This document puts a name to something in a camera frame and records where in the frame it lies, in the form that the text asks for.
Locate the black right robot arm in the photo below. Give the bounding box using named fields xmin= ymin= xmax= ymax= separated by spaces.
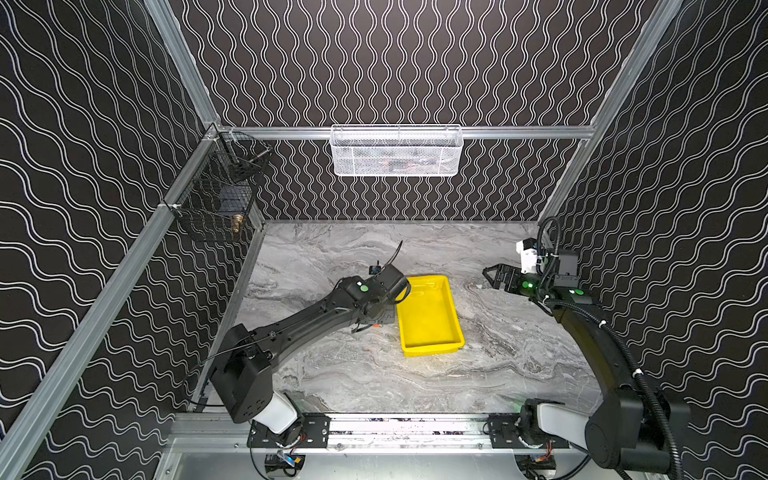
xmin=482 ymin=264 xmax=690 ymax=479

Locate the orange black handled screwdriver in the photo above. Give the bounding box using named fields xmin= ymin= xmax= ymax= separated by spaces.
xmin=350 ymin=324 xmax=382 ymax=334

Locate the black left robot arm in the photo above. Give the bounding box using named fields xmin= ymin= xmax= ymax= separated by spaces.
xmin=208 ymin=264 xmax=410 ymax=435

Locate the yellow plastic bin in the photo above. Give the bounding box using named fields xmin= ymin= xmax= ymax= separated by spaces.
xmin=396 ymin=275 xmax=466 ymax=358

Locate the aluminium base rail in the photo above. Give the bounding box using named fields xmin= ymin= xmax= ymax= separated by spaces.
xmin=154 ymin=412 xmax=618 ymax=479

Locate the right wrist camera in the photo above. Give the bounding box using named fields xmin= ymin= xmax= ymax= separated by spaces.
xmin=516 ymin=237 xmax=546 ymax=275

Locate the white wire mesh basket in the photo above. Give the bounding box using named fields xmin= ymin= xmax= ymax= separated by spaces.
xmin=329 ymin=124 xmax=464 ymax=177

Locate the black wire basket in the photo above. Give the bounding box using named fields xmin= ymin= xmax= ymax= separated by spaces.
xmin=171 ymin=131 xmax=275 ymax=245

